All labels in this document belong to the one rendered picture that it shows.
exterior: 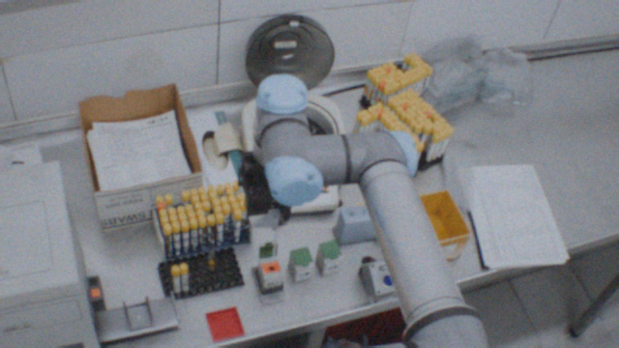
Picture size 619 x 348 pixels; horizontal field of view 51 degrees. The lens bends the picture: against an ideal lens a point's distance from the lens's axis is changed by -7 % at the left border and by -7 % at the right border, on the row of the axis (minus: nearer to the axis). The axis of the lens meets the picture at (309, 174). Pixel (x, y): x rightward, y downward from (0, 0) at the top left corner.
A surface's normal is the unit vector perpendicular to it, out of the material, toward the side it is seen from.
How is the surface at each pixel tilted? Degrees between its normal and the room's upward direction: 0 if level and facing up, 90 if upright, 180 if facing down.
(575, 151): 0
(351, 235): 90
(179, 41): 90
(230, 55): 90
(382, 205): 47
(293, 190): 90
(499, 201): 0
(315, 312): 0
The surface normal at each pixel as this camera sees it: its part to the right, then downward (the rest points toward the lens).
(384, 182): -0.34, -0.64
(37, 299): 0.33, 0.75
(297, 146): 0.11, -0.63
